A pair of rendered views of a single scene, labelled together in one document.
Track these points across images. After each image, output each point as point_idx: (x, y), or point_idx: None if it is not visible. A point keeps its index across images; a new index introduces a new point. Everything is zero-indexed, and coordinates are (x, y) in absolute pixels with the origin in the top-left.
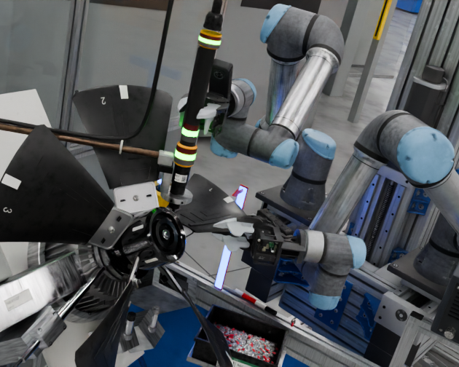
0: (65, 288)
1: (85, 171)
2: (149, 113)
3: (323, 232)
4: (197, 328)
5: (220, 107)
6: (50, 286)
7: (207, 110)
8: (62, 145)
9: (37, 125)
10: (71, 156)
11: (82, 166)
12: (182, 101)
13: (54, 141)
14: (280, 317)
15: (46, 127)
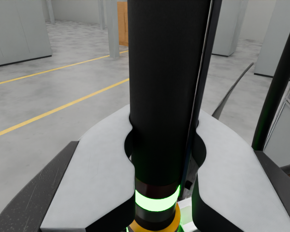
0: (189, 192)
1: (212, 113)
2: (255, 130)
3: None
4: None
5: (52, 182)
6: (194, 180)
7: (112, 113)
8: (234, 84)
9: (252, 62)
10: (224, 96)
11: (216, 108)
12: (215, 119)
13: (238, 78)
14: None
15: (250, 66)
